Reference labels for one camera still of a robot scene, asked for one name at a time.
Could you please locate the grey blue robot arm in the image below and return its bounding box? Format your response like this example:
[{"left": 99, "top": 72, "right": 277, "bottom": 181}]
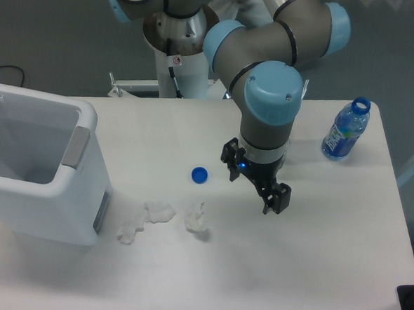
[{"left": 109, "top": 0, "right": 351, "bottom": 213}]

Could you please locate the crumpled white tissue left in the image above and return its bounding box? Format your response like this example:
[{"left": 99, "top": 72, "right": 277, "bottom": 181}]
[{"left": 116, "top": 201, "right": 176, "bottom": 245}]

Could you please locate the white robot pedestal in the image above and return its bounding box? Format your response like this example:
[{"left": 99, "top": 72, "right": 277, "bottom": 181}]
[{"left": 143, "top": 4, "right": 219, "bottom": 100}]

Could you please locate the blue bottle cap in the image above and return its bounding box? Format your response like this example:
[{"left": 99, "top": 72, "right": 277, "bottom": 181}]
[{"left": 191, "top": 166, "right": 208, "bottom": 184}]

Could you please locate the white trash can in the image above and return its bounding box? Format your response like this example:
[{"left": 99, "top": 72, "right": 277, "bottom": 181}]
[{"left": 0, "top": 84, "right": 112, "bottom": 245}]

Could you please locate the crumpled white tissue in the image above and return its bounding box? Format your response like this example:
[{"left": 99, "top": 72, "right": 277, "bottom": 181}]
[
  {"left": 116, "top": 201, "right": 176, "bottom": 245},
  {"left": 184, "top": 201, "right": 209, "bottom": 233}
]

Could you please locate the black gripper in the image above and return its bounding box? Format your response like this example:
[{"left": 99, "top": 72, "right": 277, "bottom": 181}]
[{"left": 220, "top": 137, "right": 292, "bottom": 215}]

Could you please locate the crumpled white tissue right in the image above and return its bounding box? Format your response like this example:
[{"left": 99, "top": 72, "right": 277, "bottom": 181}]
[{"left": 184, "top": 201, "right": 209, "bottom": 233}]

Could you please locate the black cable on floor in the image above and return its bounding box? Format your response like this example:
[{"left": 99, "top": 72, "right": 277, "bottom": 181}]
[{"left": 0, "top": 65, "right": 26, "bottom": 86}]

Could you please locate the blue plastic bottle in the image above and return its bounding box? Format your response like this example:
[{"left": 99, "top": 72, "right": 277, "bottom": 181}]
[{"left": 321, "top": 96, "right": 371, "bottom": 161}]

